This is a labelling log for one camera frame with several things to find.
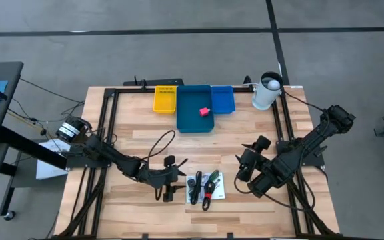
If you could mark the black caster wheel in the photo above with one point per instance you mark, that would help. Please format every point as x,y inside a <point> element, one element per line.
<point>9,215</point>

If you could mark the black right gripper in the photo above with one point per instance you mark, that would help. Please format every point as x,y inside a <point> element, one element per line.
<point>252,158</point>

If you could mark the black aluminium table frame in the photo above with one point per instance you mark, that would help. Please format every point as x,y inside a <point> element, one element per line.
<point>113,116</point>

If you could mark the large teal plastic bin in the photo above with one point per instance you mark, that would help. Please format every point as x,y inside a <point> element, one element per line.
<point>192,120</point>

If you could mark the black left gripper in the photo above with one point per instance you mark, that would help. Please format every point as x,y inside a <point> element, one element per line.
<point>160,178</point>

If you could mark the small blue plastic bin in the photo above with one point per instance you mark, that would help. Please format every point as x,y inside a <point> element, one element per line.
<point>223,100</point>

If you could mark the black bar bracket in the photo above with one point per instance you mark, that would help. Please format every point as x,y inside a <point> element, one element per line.
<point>158,82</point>

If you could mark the pink USB wall charger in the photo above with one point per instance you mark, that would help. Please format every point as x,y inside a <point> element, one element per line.
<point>204,112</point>

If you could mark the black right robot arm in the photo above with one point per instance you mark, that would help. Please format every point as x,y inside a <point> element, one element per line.
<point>312,140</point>

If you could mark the yellow plastic bin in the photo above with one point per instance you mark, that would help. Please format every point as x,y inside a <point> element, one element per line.
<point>164,100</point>

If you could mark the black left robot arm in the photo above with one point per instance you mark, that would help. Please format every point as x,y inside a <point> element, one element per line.
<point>112,156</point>

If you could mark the white paper sheet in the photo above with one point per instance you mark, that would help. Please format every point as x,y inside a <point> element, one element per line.
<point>48,170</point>

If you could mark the white cylindrical lamp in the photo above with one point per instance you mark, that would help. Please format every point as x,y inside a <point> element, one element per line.
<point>263,96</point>

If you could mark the black table clamp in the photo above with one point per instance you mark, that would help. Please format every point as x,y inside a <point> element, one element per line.
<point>247,81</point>

